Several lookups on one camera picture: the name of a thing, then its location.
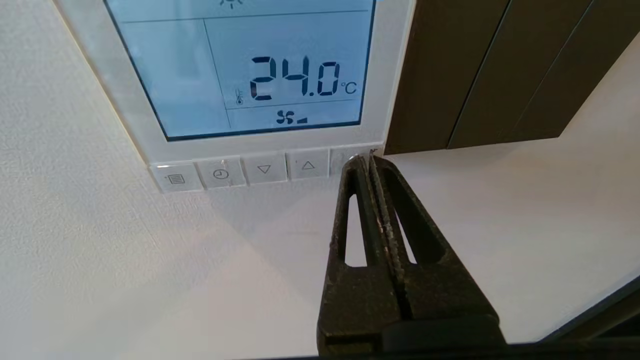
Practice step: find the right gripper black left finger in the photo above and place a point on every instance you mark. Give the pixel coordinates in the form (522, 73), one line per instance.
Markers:
(357, 300)

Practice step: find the white wall thermostat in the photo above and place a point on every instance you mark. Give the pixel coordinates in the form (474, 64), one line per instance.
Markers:
(290, 75)

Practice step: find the dark brown door frame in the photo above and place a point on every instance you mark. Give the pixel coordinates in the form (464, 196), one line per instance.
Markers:
(620, 315)

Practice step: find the dark brown wall switch panel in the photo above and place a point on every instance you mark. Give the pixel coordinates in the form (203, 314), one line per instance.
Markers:
(450, 75)

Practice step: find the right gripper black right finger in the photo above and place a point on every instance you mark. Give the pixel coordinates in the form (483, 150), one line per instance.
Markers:
(440, 295)

